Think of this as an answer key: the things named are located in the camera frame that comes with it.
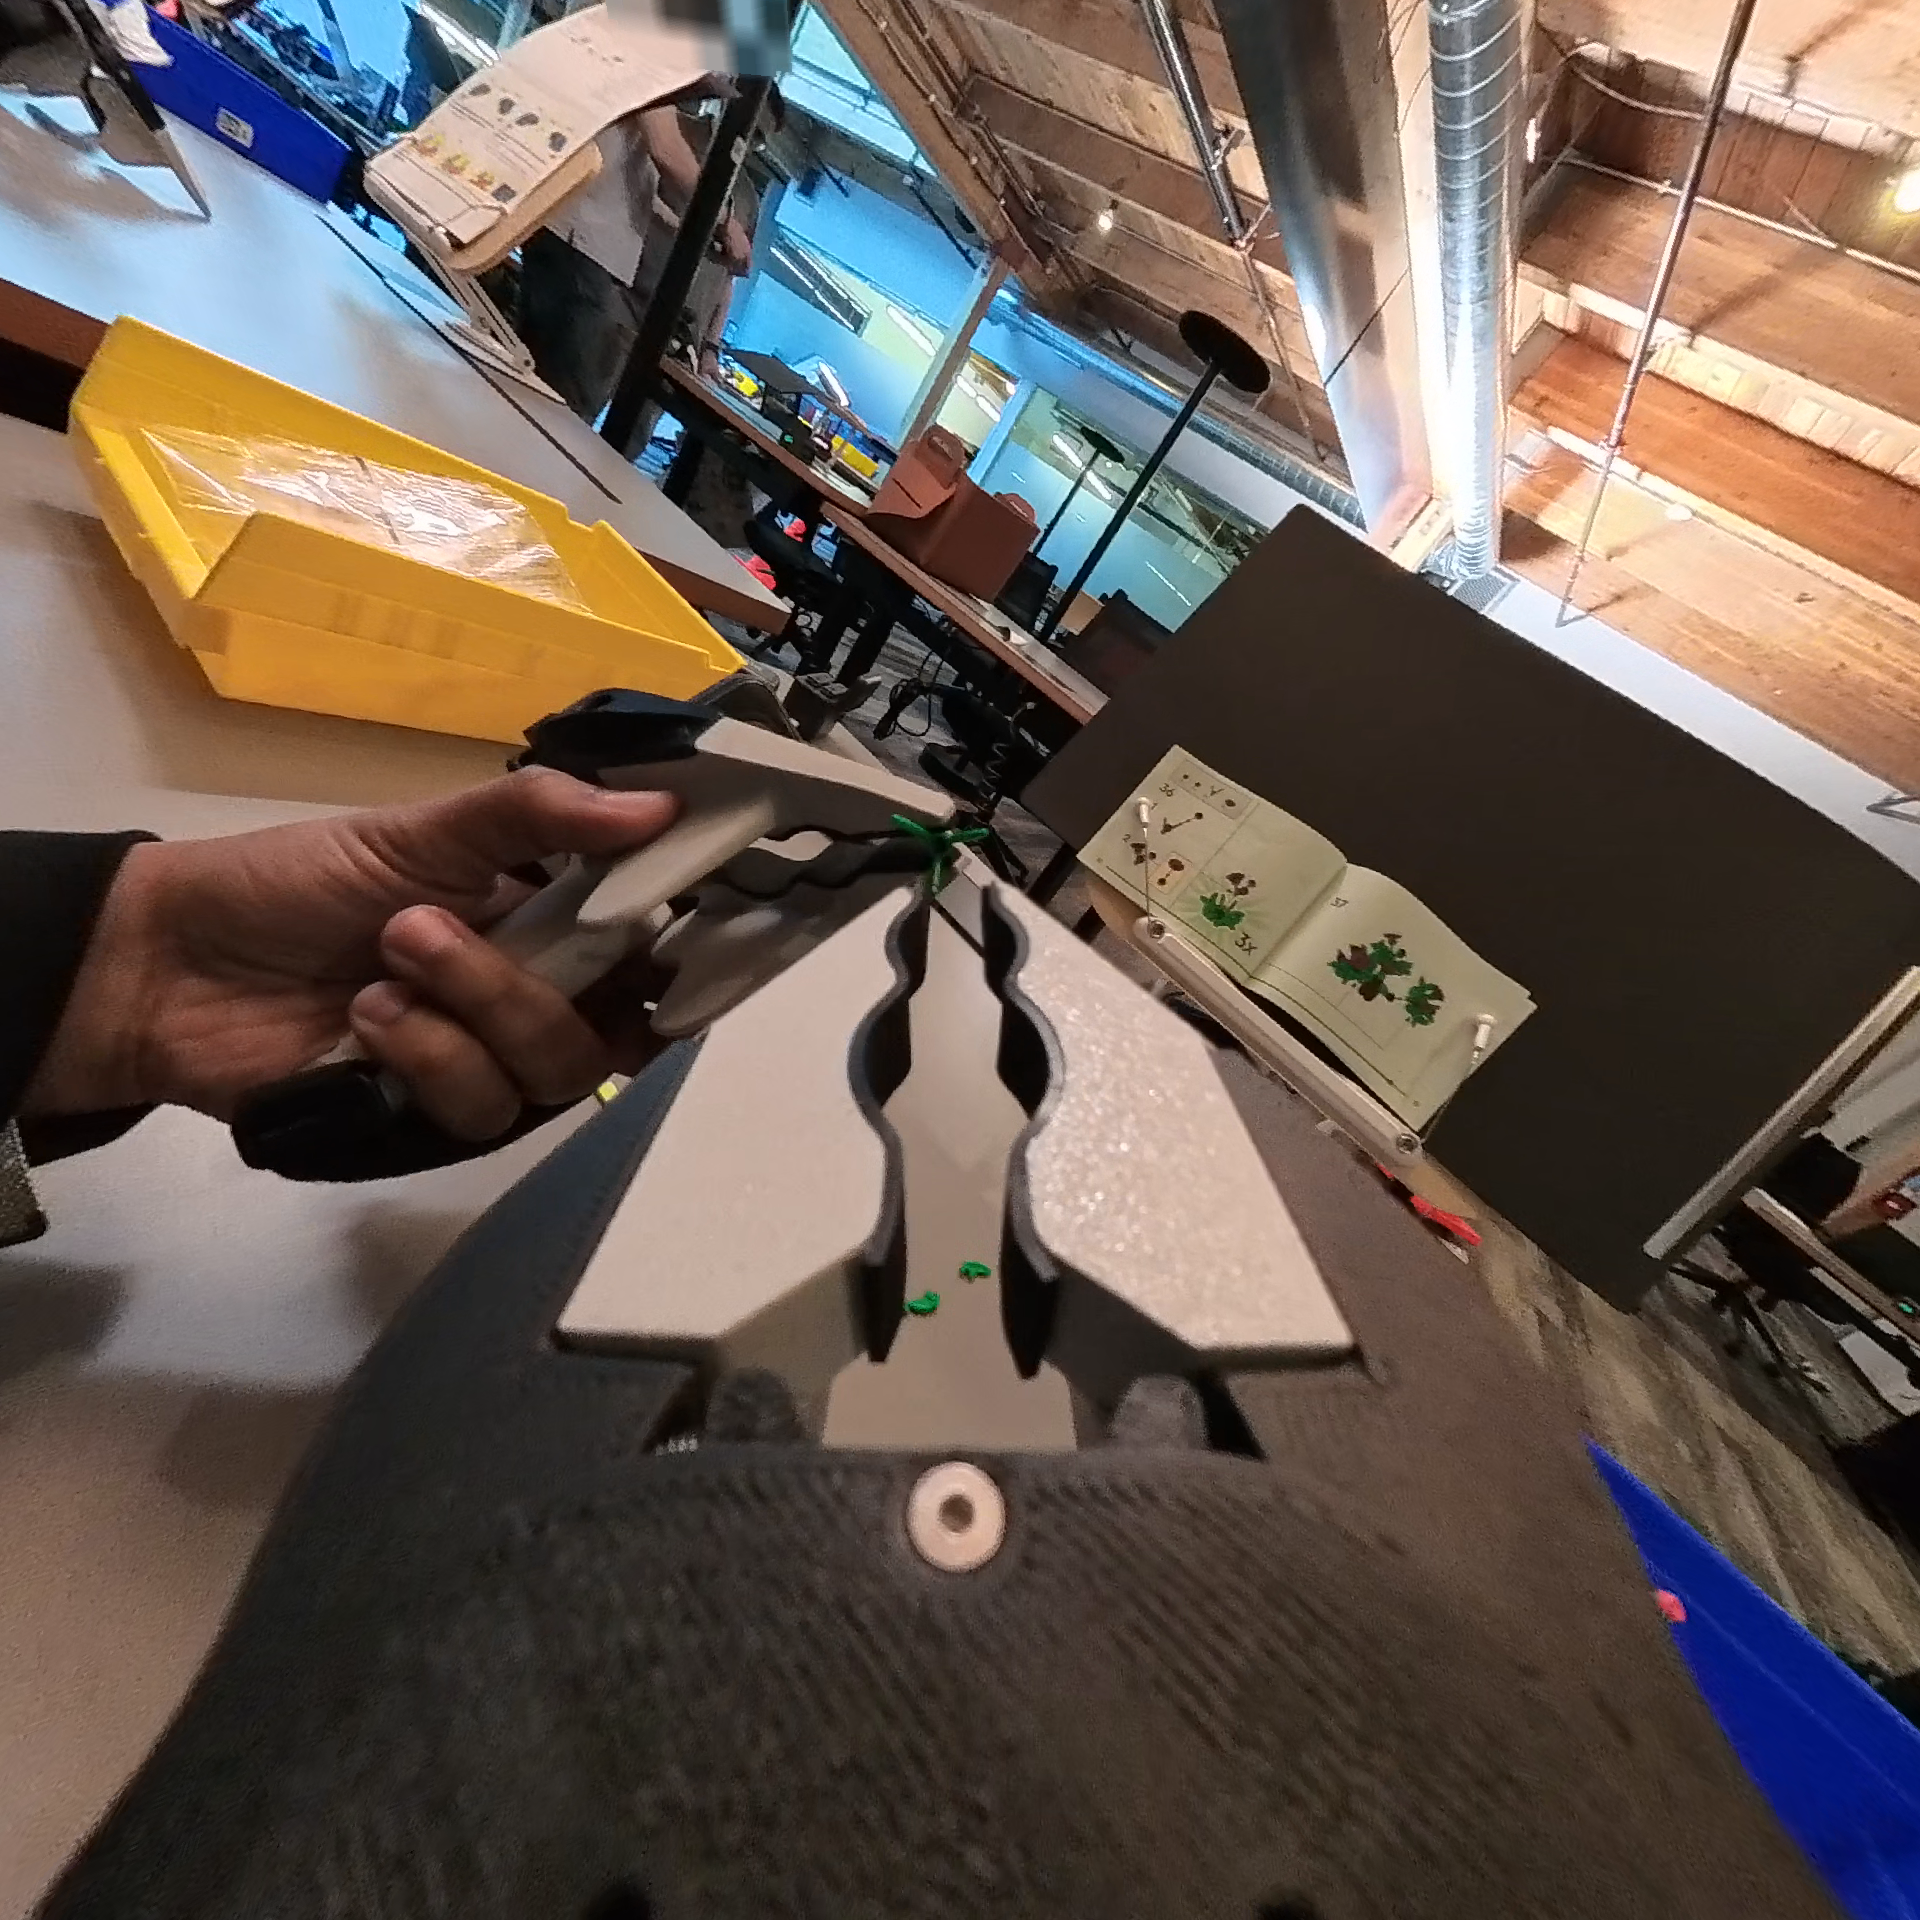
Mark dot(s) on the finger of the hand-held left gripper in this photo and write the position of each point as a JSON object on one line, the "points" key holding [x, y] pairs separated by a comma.
{"points": [[750, 954], [780, 787]]}

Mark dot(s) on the long wooden table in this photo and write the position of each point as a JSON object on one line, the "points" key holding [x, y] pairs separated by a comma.
{"points": [[1059, 677]]}

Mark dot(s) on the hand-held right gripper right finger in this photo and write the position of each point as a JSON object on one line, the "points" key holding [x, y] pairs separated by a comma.
{"points": [[1170, 1184]]}

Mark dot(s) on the green pronged stem piece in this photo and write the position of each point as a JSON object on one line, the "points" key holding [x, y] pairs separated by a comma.
{"points": [[933, 842]]}

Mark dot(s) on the silver ventilation duct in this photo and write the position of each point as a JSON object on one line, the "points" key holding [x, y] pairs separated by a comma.
{"points": [[1478, 225]]}

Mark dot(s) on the black metal easel stand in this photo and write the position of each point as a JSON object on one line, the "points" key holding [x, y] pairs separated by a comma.
{"points": [[150, 164]]}

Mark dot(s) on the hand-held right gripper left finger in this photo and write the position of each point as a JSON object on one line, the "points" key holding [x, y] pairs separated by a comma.
{"points": [[735, 1201]]}

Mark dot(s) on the scattered green leaf pieces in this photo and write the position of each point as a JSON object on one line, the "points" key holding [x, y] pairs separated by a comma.
{"points": [[923, 1305]]}

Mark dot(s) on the black pole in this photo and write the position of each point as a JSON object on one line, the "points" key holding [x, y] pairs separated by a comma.
{"points": [[685, 255]]}

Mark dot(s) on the clear plastic bag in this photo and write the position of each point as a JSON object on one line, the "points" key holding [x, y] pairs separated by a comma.
{"points": [[376, 505]]}

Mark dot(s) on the white booklet stand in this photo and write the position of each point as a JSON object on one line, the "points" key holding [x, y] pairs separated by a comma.
{"points": [[1275, 1035], [496, 332]]}

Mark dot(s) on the yellow plastic bin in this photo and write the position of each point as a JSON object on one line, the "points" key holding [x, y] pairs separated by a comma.
{"points": [[376, 662]]}

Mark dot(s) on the person's left hand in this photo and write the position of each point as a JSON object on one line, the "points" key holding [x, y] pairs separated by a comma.
{"points": [[255, 962]]}

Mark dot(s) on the brown cardboard box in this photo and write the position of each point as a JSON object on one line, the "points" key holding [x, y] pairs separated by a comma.
{"points": [[960, 525]]}

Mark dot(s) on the black floor lamp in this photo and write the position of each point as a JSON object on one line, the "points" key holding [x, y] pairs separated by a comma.
{"points": [[1223, 352], [1103, 445]]}

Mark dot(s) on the black divider board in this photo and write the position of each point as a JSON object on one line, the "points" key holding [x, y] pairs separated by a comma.
{"points": [[1575, 842]]}

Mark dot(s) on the grey partition frame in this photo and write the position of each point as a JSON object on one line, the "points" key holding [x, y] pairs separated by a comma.
{"points": [[1785, 1119]]}

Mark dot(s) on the open instruction booklet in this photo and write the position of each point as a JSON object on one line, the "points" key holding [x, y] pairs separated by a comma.
{"points": [[510, 121], [1350, 962]]}

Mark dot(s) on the blue plastic bin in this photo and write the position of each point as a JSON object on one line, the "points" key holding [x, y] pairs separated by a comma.
{"points": [[1769, 1725], [255, 105]]}

